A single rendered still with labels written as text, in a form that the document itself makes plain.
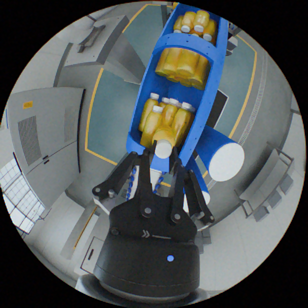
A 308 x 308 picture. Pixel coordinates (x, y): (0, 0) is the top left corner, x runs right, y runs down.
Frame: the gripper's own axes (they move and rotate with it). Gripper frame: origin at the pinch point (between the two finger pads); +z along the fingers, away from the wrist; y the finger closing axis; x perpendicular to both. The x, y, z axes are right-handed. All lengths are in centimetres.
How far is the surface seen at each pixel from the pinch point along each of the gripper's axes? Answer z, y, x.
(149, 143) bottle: 19.2, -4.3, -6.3
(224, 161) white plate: 28.2, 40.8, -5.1
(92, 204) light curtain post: 11, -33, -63
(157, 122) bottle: 19.3, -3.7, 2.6
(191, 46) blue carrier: 8.8, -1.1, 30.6
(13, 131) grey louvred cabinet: -7, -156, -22
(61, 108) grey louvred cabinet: 78, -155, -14
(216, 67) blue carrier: 11.4, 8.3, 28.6
